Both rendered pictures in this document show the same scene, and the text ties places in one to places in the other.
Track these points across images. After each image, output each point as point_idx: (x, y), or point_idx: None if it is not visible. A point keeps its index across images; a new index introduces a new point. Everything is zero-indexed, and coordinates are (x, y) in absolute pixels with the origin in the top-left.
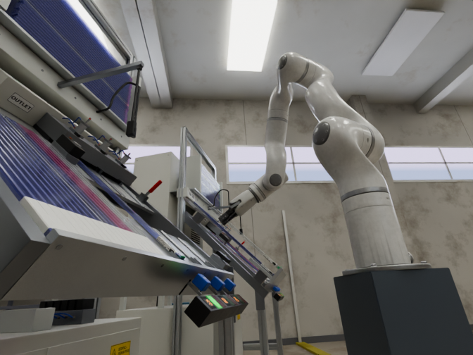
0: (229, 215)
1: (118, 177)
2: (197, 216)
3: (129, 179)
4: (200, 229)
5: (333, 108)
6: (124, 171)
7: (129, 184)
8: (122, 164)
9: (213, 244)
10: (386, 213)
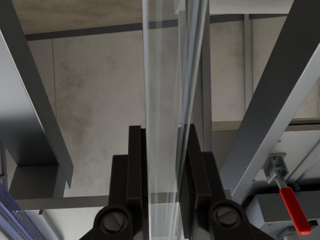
0: (243, 212)
1: (303, 196)
2: (58, 195)
3: (277, 206)
4: (49, 128)
5: None
6: (307, 214)
7: (259, 197)
8: (315, 227)
9: (12, 31)
10: None
